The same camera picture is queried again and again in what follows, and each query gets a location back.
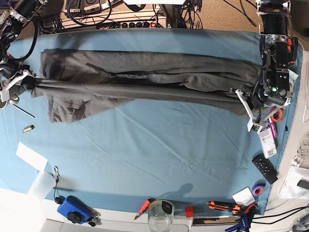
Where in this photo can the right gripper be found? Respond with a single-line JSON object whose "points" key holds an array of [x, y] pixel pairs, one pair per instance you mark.
{"points": [[12, 70]]}

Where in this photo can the blue table cloth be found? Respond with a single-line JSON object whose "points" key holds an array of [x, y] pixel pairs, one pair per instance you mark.
{"points": [[189, 153]]}

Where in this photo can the purple tape roll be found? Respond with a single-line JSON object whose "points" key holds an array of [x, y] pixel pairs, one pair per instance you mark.
{"points": [[258, 189]]}

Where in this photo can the orange black utility knife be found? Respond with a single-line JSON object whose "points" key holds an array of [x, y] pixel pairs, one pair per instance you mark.
{"points": [[229, 207]]}

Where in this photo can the dark grey T-shirt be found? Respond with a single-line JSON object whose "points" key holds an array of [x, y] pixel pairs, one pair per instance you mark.
{"points": [[79, 83]]}

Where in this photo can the clear glass jar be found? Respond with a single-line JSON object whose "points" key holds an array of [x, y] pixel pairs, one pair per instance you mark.
{"points": [[160, 216]]}

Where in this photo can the white small card box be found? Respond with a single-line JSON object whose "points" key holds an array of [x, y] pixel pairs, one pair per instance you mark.
{"points": [[244, 197]]}

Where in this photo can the blue box with knob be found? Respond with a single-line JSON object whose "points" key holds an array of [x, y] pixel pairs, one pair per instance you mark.
{"points": [[74, 210]]}

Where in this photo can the white plastic bag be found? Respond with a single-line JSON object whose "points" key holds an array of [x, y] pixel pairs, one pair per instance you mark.
{"points": [[290, 189]]}

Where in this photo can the power strip with red switch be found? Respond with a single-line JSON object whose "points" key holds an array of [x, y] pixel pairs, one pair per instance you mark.
{"points": [[145, 24]]}

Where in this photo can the white labelled package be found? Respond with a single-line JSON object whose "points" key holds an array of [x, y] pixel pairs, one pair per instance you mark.
{"points": [[267, 141]]}

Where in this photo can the beige ceramic mug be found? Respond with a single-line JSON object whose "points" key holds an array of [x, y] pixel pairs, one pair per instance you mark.
{"points": [[13, 101]]}

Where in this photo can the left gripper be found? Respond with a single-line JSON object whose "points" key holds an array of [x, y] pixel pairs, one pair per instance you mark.
{"points": [[259, 100]]}

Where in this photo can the red cube block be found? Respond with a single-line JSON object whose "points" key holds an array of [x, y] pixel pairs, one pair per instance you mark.
{"points": [[189, 212]]}

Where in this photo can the blue black clamp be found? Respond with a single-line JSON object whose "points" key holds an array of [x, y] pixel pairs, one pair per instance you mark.
{"points": [[244, 223]]}

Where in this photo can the red tape roll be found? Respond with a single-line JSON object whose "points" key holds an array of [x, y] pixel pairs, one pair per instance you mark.
{"points": [[277, 117]]}

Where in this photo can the purple small bottle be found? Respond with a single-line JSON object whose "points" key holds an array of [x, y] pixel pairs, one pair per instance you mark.
{"points": [[273, 128]]}

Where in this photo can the red handled screwdriver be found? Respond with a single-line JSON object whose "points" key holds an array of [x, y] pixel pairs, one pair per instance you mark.
{"points": [[144, 207]]}

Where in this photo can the small brass battery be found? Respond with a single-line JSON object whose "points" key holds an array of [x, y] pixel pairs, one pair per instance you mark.
{"points": [[29, 128]]}

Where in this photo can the translucent plastic cup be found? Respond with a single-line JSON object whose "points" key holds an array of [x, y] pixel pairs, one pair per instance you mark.
{"points": [[41, 186]]}

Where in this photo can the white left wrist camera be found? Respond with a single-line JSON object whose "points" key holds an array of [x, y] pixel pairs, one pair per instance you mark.
{"points": [[259, 115]]}

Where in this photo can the black remote control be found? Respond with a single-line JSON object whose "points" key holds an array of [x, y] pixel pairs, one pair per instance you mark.
{"points": [[266, 168]]}

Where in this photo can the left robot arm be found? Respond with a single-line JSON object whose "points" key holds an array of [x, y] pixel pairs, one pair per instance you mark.
{"points": [[278, 51]]}

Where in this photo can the red black clamp tool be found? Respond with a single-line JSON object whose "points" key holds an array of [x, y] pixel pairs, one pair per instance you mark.
{"points": [[292, 49]]}

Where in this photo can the thin metal rod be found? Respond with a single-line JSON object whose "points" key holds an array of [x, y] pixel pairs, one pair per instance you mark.
{"points": [[22, 110]]}

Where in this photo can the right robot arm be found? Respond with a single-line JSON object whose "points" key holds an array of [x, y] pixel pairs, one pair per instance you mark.
{"points": [[11, 25]]}

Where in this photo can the white paper card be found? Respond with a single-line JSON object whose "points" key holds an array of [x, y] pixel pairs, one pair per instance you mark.
{"points": [[31, 157]]}

